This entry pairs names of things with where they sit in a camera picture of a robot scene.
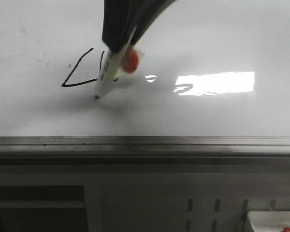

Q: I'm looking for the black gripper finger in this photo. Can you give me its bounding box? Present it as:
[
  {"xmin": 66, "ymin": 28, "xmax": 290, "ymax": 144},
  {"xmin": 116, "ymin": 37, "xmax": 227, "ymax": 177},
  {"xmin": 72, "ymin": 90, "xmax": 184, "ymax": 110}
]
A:
[
  {"xmin": 102, "ymin": 0, "xmax": 145, "ymax": 53},
  {"xmin": 130, "ymin": 0, "xmax": 175, "ymax": 45}
]

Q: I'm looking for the red round magnet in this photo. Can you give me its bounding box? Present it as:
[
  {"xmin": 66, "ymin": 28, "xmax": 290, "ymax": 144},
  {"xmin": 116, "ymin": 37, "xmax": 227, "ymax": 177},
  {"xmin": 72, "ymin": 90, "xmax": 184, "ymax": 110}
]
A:
[{"xmin": 121, "ymin": 48, "xmax": 139, "ymax": 73}]

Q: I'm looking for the white whiteboard marker pen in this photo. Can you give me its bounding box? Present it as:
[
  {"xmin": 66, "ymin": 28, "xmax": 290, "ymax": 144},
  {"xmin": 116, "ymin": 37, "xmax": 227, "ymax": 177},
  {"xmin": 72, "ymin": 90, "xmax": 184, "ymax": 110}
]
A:
[{"xmin": 95, "ymin": 26, "xmax": 137, "ymax": 100}]

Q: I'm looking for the white whiteboard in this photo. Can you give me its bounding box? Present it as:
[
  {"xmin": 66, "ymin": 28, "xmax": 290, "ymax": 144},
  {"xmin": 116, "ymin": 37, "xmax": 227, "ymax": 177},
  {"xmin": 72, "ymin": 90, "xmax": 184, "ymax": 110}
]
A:
[{"xmin": 0, "ymin": 0, "xmax": 290, "ymax": 136}]

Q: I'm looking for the grey slotted metal panel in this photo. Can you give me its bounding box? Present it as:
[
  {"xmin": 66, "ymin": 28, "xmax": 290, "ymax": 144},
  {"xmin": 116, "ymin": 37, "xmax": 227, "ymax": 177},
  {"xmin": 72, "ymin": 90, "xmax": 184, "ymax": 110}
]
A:
[{"xmin": 84, "ymin": 173, "xmax": 290, "ymax": 232}]

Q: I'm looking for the white bin with red item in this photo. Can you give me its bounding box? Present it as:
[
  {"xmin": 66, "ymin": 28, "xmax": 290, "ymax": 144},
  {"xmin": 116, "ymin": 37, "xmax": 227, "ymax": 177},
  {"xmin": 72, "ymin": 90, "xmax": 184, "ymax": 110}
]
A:
[{"xmin": 244, "ymin": 210, "xmax": 290, "ymax": 232}]

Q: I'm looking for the aluminium whiteboard frame rail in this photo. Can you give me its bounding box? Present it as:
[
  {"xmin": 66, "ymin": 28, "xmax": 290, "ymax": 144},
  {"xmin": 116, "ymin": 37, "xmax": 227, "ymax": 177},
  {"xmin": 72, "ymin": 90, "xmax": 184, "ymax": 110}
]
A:
[{"xmin": 0, "ymin": 136, "xmax": 290, "ymax": 165}]

